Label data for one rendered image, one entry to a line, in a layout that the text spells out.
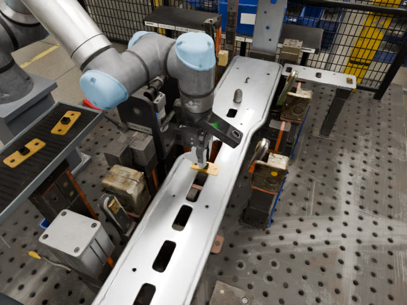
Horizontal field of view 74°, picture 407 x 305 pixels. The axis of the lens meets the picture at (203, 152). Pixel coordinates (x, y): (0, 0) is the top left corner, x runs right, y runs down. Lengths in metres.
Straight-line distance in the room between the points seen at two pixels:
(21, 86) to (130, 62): 0.54
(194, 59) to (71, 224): 0.41
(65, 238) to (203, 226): 0.30
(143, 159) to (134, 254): 0.25
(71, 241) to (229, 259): 0.54
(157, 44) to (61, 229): 0.42
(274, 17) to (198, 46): 0.79
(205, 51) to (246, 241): 0.69
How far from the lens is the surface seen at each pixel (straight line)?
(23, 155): 0.71
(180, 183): 0.75
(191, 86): 0.56
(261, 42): 1.34
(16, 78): 1.02
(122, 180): 0.69
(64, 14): 0.55
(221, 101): 1.01
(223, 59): 1.18
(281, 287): 0.98
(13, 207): 0.64
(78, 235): 0.60
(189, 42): 0.54
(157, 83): 0.79
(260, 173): 0.79
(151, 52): 0.58
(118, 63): 0.53
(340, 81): 1.24
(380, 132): 1.58
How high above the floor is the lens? 1.61
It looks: 48 degrees down
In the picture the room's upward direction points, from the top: straight up
